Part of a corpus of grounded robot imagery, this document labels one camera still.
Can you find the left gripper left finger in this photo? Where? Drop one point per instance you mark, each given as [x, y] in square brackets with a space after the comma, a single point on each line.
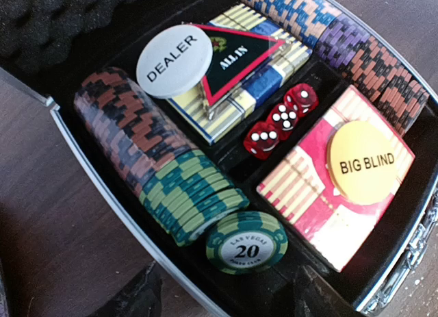
[140, 297]

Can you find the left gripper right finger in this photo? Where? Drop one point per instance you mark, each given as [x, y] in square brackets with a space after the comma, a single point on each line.
[315, 297]

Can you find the green poker chip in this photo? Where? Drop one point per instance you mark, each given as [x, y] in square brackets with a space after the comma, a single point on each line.
[245, 242]

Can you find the red Texas Hold'em card box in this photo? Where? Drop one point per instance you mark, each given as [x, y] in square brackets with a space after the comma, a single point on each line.
[300, 187]

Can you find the yellow round button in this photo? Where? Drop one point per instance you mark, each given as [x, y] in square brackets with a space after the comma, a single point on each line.
[362, 163]

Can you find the aluminium poker case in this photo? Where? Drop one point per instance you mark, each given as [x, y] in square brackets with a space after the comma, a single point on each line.
[63, 250]

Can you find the red die front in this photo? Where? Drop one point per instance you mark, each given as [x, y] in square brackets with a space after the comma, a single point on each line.
[260, 141]

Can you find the red die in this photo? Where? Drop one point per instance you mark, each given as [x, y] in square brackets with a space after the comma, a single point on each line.
[284, 119]
[302, 99]
[260, 141]

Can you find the brown chip stack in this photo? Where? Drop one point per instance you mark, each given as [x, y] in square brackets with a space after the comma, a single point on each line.
[134, 133]

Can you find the blue card deck box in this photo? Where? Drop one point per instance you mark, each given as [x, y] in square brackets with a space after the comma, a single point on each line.
[255, 88]

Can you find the orange black chip stack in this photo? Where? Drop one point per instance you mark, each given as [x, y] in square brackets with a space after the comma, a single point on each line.
[384, 80]

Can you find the white dealer button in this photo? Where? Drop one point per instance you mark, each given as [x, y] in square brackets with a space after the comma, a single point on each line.
[174, 61]

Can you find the black triangular all-in button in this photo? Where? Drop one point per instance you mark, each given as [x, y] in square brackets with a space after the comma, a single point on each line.
[235, 55]

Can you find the purple chip stack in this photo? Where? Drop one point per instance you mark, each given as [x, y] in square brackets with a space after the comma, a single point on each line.
[339, 42]

